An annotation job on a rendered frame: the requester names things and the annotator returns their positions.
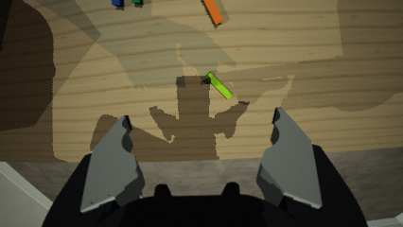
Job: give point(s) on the orange rectangular block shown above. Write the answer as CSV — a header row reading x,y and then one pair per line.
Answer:
x,y
213,11

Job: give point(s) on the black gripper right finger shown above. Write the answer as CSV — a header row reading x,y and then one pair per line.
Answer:
x,y
297,176

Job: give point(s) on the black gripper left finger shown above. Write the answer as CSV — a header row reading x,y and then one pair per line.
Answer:
x,y
106,179

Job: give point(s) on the small blue cube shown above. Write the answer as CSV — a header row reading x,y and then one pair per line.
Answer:
x,y
118,3

